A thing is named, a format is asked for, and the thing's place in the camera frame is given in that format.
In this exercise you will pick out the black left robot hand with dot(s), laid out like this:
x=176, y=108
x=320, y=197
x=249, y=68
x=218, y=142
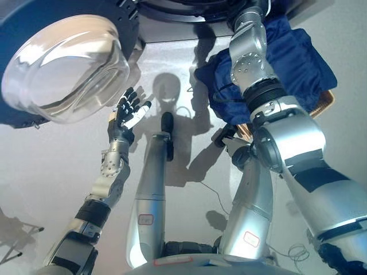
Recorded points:
x=126, y=114

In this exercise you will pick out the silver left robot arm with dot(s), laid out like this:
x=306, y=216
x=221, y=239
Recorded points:
x=106, y=177

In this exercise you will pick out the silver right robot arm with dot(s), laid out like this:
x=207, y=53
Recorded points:
x=286, y=137

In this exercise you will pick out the dark grey washing machine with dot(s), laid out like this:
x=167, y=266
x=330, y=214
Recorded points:
x=183, y=17

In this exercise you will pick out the brown wicker basket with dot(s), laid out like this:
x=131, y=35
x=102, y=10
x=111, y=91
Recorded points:
x=324, y=103

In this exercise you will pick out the black left robot foot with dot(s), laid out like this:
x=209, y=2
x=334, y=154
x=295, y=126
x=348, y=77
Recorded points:
x=167, y=123

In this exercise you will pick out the black robot foot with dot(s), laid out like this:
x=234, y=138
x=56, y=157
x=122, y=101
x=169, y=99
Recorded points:
x=225, y=134
x=167, y=123

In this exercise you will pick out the silver left robot leg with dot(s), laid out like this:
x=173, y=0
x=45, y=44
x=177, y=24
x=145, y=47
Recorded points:
x=150, y=183

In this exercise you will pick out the silver robot leg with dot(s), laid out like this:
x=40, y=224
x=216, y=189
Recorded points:
x=249, y=200
x=150, y=183

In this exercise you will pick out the clear glass bowl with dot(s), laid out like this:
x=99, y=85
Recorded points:
x=63, y=68

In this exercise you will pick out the black right robot foot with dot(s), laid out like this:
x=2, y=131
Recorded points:
x=225, y=134

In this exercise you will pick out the silver right robot leg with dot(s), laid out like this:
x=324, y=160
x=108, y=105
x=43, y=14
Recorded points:
x=249, y=200

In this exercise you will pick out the grey folding stand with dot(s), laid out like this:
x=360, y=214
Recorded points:
x=17, y=229

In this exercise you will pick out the grey robot torso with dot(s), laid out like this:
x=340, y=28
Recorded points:
x=195, y=265

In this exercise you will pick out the navy blue garment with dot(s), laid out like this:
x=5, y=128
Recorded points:
x=298, y=63

